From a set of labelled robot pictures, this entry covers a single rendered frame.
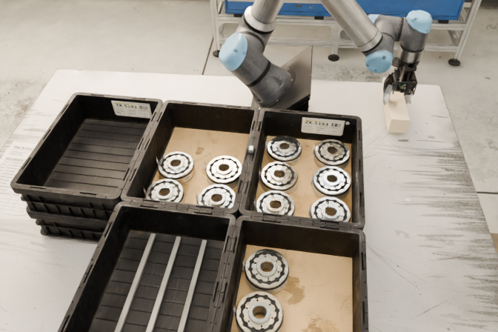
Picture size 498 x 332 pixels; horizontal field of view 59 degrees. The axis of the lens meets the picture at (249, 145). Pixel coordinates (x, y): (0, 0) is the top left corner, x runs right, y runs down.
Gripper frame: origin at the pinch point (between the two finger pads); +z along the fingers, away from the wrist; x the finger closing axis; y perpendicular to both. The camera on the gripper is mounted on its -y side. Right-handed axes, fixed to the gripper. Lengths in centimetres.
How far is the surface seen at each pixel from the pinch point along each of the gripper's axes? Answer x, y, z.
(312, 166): -30, 41, -7
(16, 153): -131, 31, 6
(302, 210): -33, 57, -7
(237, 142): -53, 33, -7
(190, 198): -64, 55, -7
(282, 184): -39, 51, -10
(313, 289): -30, 79, -7
